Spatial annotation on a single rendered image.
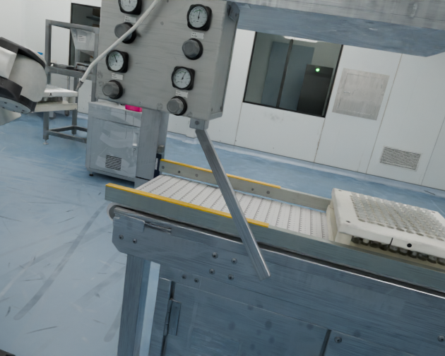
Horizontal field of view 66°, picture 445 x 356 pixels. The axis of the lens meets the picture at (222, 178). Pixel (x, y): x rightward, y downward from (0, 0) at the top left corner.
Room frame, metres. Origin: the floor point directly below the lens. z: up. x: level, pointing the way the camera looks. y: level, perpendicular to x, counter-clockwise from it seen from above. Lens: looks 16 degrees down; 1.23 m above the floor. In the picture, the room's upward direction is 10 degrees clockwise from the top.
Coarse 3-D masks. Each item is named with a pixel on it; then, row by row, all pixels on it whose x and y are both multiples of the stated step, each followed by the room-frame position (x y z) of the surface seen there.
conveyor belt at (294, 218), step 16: (160, 176) 0.90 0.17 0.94; (160, 192) 0.77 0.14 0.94; (176, 192) 0.79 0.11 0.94; (192, 192) 0.81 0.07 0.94; (208, 192) 0.83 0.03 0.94; (224, 208) 0.74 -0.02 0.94; (256, 208) 0.78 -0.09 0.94; (272, 208) 0.80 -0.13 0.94; (288, 208) 0.82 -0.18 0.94; (304, 208) 0.84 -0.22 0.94; (192, 224) 0.64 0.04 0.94; (272, 224) 0.70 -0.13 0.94; (288, 224) 0.72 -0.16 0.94; (304, 224) 0.73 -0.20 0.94; (320, 224) 0.75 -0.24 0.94; (256, 240) 0.61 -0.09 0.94; (368, 272) 0.57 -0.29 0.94; (432, 288) 0.55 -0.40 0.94
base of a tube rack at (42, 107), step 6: (42, 102) 1.25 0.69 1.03; (48, 102) 1.27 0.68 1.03; (54, 102) 1.30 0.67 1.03; (60, 102) 1.32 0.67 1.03; (66, 102) 1.35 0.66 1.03; (36, 108) 1.17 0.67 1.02; (42, 108) 1.20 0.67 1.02; (48, 108) 1.23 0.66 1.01; (54, 108) 1.26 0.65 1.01; (60, 108) 1.29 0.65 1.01; (66, 108) 1.32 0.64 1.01; (72, 108) 1.35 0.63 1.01
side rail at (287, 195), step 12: (168, 168) 0.92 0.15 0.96; (180, 168) 0.91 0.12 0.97; (192, 168) 0.91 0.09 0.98; (204, 180) 0.90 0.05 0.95; (240, 180) 0.88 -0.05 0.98; (252, 192) 0.87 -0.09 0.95; (264, 192) 0.87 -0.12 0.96; (276, 192) 0.86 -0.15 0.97; (288, 192) 0.86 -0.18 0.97; (300, 192) 0.86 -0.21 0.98; (300, 204) 0.85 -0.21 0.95; (312, 204) 0.84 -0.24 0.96; (324, 204) 0.84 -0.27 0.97
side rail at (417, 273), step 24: (120, 192) 0.65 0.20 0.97; (168, 216) 0.63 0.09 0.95; (192, 216) 0.62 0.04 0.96; (216, 216) 0.61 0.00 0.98; (264, 240) 0.59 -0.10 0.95; (288, 240) 0.59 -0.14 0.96; (312, 240) 0.58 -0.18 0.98; (360, 264) 0.56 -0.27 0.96; (384, 264) 0.55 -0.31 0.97; (408, 264) 0.55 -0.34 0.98
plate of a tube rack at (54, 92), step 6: (48, 90) 1.25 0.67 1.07; (54, 90) 1.28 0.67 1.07; (60, 90) 1.32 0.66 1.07; (66, 90) 1.35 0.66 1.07; (42, 96) 1.20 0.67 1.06; (48, 96) 1.22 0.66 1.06; (54, 96) 1.26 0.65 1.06; (60, 96) 1.29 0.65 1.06; (66, 96) 1.32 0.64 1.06; (72, 96) 1.35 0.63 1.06
